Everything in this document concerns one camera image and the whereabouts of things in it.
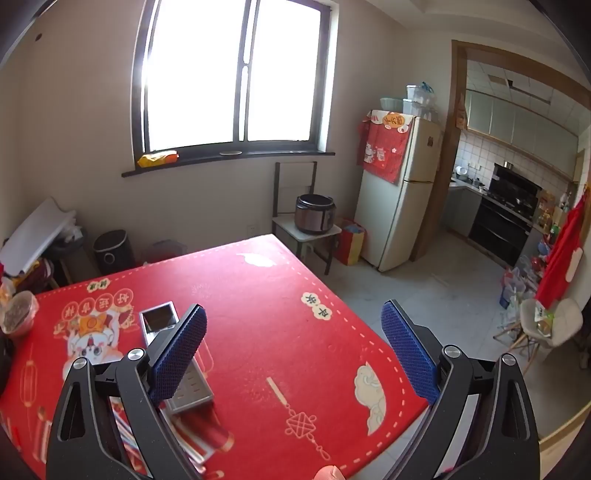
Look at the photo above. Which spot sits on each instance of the red printed tablecloth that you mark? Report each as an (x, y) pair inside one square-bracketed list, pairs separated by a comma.
[(277, 323)]

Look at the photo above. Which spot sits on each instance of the dark red cloth pile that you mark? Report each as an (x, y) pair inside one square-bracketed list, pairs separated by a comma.
[(30, 274)]

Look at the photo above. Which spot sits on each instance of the wooden door frame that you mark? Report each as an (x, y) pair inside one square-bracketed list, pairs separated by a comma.
[(459, 50)]

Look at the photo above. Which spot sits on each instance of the pile of plastic bags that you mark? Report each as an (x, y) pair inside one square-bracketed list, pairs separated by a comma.
[(517, 281)]

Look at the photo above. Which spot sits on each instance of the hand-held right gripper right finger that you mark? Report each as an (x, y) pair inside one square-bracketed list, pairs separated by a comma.
[(408, 350)]

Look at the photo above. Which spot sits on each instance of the kitchen wall cabinets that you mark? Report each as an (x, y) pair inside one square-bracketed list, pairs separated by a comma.
[(517, 122)]

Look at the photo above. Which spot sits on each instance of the clear plastic containers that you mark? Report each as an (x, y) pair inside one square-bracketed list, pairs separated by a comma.
[(420, 101)]

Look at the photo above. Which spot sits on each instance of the white refrigerator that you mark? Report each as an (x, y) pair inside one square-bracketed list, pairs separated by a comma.
[(401, 217)]

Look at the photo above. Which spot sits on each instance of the grey bin with plastic bag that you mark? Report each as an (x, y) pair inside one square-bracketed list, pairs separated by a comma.
[(69, 247)]

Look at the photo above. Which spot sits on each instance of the black oven range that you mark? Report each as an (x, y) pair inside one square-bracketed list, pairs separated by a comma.
[(503, 217)]

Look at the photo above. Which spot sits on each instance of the red printed fridge cloth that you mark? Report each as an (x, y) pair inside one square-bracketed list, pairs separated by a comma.
[(385, 147)]

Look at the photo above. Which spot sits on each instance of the black air fryer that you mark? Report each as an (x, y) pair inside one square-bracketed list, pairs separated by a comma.
[(113, 251)]

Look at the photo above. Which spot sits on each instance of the covered bowl of food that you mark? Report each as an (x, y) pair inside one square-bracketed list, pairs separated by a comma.
[(18, 311)]

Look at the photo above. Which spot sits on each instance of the group of condiment bottles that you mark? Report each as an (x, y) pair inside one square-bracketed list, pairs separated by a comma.
[(549, 212)]

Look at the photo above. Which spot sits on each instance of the dark framed window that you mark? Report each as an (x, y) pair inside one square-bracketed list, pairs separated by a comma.
[(241, 69)]

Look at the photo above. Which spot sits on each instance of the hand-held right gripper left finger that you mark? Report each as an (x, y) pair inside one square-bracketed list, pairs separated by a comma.
[(180, 355)]

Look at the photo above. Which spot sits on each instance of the pale green bowl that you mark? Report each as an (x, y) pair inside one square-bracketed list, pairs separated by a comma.
[(391, 104)]

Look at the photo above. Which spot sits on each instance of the stainless steel utensil holder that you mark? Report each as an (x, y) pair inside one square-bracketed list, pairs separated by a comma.
[(159, 318)]

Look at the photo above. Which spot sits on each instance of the white foam board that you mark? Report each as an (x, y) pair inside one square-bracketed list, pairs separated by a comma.
[(37, 230)]

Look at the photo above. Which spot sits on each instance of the dark electric rice cooker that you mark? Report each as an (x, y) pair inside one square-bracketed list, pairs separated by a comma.
[(315, 214)]

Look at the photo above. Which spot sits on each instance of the yellow snack bag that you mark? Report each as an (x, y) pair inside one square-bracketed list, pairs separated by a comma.
[(157, 159)]

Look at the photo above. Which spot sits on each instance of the red hanging cloth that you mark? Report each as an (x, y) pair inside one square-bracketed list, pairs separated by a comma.
[(561, 249)]

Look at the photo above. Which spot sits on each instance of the white shell chair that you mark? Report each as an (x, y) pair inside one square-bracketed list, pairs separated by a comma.
[(549, 318)]

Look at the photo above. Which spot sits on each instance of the red gift bag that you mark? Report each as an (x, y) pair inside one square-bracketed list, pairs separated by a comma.
[(349, 242)]

